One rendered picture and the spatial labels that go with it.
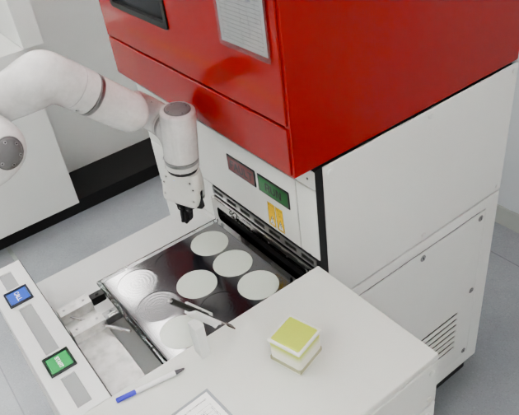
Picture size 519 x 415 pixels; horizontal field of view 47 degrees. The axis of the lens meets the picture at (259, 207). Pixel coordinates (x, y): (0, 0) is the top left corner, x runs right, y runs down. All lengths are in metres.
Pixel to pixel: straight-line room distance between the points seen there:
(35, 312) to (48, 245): 1.88
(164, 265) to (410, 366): 0.69
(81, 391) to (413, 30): 0.99
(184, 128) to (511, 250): 1.94
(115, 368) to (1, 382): 1.41
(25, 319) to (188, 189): 0.48
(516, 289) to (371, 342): 1.61
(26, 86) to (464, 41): 0.93
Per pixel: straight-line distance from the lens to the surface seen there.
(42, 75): 1.17
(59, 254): 3.26
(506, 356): 2.51
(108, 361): 1.41
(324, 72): 1.16
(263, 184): 1.42
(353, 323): 1.26
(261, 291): 1.43
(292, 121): 1.14
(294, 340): 1.14
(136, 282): 1.54
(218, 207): 1.68
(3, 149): 1.09
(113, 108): 1.25
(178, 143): 1.39
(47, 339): 1.40
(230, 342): 1.25
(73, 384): 1.29
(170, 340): 1.37
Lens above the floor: 1.90
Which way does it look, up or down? 36 degrees down
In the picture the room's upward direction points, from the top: 8 degrees counter-clockwise
